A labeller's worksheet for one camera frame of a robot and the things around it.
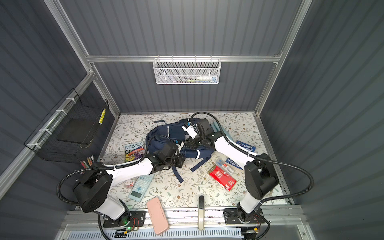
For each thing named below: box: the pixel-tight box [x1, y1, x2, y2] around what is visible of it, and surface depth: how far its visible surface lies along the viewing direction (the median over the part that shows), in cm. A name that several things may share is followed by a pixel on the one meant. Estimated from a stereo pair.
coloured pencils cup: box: [80, 155, 95, 169], surface depth 80 cm
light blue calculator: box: [128, 174, 155, 202], surface depth 84 cm
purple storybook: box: [124, 141, 145, 163], surface depth 98 cm
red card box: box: [208, 164, 237, 192], surface depth 89 cm
